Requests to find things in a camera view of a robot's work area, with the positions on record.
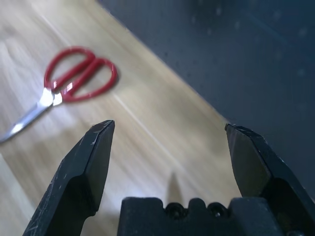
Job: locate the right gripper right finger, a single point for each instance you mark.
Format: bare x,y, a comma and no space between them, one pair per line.
256,162

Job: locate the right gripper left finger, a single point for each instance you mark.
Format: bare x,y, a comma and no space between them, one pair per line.
83,172

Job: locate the dark grey metal pegboard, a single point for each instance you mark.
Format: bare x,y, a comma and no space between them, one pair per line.
221,49

